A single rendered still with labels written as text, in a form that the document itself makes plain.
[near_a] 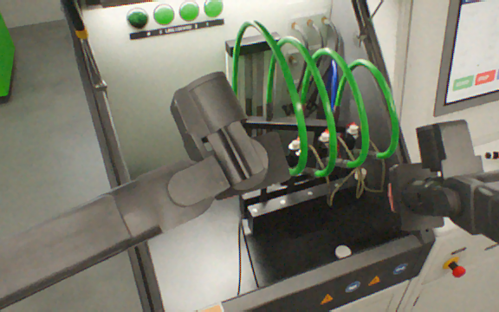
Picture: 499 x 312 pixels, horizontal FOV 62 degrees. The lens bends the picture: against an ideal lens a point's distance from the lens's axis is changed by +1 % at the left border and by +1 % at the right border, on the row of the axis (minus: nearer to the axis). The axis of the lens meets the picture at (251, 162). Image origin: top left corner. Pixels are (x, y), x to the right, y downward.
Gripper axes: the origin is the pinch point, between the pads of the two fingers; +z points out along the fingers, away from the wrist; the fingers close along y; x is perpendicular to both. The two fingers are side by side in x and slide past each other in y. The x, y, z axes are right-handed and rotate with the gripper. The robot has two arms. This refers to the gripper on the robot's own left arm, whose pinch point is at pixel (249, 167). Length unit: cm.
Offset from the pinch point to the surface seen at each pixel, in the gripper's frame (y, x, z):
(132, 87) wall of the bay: 24, -30, 40
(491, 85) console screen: -68, -5, 53
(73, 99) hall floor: 123, -99, 246
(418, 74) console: -46, -12, 42
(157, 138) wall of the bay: 25, -18, 54
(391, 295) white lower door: -25, 42, 54
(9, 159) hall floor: 152, -57, 196
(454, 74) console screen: -56, -9, 46
